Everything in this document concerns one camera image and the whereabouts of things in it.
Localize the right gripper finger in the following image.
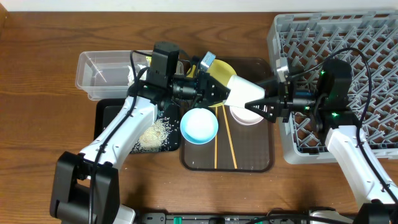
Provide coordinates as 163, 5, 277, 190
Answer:
244, 96, 280, 122
256, 77, 279, 93

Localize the black waste tray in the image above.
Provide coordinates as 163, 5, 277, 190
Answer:
94, 99, 181, 154

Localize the yellow plate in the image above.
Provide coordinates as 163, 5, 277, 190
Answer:
187, 59, 236, 109

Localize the brown serving tray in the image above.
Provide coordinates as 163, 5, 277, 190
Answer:
179, 56, 275, 173

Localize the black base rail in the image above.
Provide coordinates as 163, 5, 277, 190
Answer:
136, 212, 355, 224

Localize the clear plastic bin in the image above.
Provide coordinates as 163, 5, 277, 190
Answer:
75, 50, 152, 101

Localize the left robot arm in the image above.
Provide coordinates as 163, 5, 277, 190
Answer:
49, 42, 230, 224

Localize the rice food waste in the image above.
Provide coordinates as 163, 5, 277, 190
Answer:
131, 118, 172, 153

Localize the cream white cup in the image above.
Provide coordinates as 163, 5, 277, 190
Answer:
223, 75, 265, 108

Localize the pink bowl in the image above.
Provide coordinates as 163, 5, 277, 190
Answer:
229, 106, 263, 126

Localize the wooden chopstick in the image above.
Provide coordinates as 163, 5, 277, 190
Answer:
221, 105, 238, 169
214, 107, 218, 169

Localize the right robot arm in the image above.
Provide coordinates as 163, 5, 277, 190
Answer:
245, 58, 397, 223

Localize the grey dishwasher rack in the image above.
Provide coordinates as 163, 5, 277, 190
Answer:
267, 11, 397, 159

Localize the light blue bowl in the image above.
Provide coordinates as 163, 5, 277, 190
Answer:
180, 108, 219, 145

